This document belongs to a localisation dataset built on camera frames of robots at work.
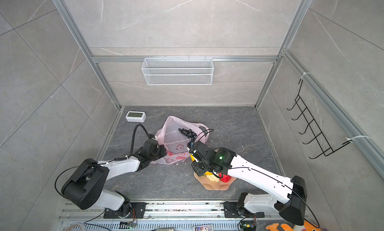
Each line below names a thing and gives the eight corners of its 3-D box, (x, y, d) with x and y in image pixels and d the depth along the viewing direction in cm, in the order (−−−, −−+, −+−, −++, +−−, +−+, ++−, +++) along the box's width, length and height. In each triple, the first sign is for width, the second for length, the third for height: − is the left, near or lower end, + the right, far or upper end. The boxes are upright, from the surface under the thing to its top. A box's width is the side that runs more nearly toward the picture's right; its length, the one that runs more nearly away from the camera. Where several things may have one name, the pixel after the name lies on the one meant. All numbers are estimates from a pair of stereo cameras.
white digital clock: (127, 122, 112) (124, 118, 108) (130, 114, 117) (128, 110, 113) (144, 122, 112) (143, 118, 108) (147, 114, 117) (145, 110, 114)
